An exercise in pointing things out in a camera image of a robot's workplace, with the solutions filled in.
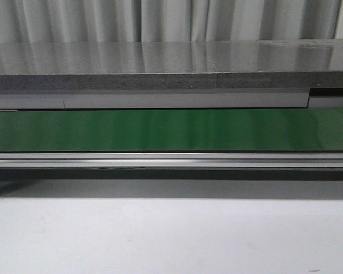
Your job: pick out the grey stone counter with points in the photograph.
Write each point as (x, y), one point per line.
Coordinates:
(230, 74)

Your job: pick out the green conveyor belt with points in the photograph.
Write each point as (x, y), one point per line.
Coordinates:
(254, 129)

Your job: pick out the white curtain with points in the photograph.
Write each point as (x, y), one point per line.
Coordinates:
(173, 21)

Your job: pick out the aluminium conveyor frame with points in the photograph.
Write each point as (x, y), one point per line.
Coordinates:
(172, 174)

